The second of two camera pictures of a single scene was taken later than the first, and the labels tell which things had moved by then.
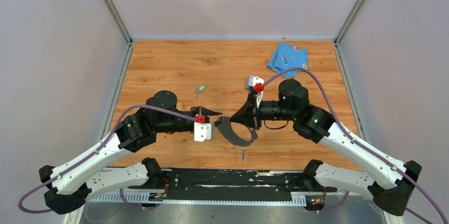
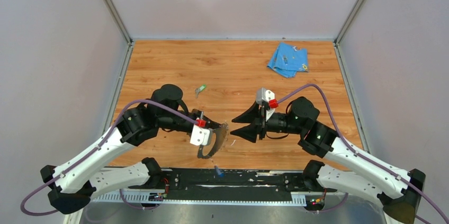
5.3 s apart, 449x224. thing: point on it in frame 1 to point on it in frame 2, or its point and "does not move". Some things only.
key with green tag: (201, 88) does not move
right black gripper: (249, 114) to (256, 118)
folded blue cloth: (286, 56) does not move
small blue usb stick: (243, 154) to (220, 175)
